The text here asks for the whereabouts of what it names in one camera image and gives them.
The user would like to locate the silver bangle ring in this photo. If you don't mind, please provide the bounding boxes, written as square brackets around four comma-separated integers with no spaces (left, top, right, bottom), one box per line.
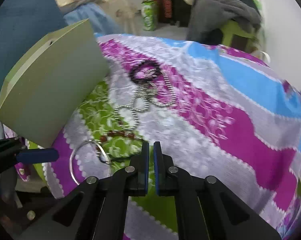
[68,139,113,186]

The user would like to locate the pale green jewelry box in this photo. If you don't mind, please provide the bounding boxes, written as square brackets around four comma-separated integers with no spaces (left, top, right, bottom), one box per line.
[0,19,109,147]

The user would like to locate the colourful floral bed sheet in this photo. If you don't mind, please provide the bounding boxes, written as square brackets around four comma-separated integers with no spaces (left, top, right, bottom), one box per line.
[40,34,301,239]

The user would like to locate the blue quilted cushion left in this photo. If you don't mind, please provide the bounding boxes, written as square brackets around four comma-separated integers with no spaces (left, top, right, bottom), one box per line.
[0,0,67,90]

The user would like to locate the beige lace cloth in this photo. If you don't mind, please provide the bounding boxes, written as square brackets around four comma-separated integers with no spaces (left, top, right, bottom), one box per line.
[98,0,140,35]

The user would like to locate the green plastic stool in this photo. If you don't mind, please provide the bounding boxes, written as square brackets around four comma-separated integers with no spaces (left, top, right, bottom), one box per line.
[220,20,256,53]

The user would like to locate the green shopping bag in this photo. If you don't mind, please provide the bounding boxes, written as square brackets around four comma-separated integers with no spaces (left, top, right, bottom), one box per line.
[141,0,158,31]

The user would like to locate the red striped suitcase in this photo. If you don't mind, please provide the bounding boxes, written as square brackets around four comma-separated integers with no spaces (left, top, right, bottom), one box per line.
[156,0,173,23]

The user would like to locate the grey clothes pile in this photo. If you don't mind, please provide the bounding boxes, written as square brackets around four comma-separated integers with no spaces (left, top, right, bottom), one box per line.
[186,0,262,45]

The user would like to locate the silver ball chain necklace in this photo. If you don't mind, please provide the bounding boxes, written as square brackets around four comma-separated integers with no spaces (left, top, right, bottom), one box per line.
[113,67,178,131]

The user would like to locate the dark purple beaded bracelet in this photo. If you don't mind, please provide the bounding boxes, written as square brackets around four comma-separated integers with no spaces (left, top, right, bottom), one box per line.
[129,60,163,84]

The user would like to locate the white bag handle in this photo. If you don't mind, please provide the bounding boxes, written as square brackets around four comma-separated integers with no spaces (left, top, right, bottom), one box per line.
[251,50,271,64]

